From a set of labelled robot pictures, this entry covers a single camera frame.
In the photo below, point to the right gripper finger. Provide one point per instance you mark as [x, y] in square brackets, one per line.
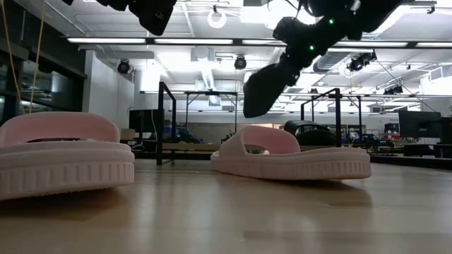
[292, 74]

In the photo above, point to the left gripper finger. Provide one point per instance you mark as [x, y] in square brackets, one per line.
[155, 17]

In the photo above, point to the pink foam slide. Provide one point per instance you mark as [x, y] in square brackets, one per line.
[63, 169]
[300, 166]

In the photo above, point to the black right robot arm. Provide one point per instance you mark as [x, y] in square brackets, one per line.
[370, 14]

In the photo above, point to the black metal shoe shelf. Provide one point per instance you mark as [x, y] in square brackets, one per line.
[160, 123]

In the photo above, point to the long ceiling light bar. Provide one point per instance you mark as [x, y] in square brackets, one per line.
[194, 41]

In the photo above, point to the black ceiling spot lamp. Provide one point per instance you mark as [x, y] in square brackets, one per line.
[358, 63]
[123, 66]
[240, 62]

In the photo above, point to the round white pendant lamp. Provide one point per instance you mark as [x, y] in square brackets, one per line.
[212, 19]

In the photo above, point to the small black monitor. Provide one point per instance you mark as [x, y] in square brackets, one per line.
[141, 120]

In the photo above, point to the brown cardboard box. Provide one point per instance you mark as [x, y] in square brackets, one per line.
[128, 134]

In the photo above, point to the large black monitor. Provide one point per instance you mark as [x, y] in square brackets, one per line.
[420, 123]

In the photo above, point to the black background rig frame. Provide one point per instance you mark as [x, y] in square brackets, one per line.
[187, 113]
[359, 113]

